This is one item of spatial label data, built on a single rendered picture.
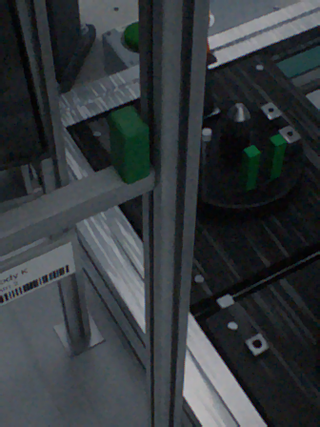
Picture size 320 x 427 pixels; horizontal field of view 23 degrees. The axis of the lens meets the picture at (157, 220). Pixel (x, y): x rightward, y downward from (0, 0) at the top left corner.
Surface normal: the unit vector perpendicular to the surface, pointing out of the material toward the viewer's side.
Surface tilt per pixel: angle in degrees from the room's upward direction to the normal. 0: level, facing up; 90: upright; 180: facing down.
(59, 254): 90
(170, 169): 90
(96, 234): 0
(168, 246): 90
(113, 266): 0
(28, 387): 0
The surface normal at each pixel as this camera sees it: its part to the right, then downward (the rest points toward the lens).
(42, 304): 0.00, -0.59
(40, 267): 0.50, 0.70
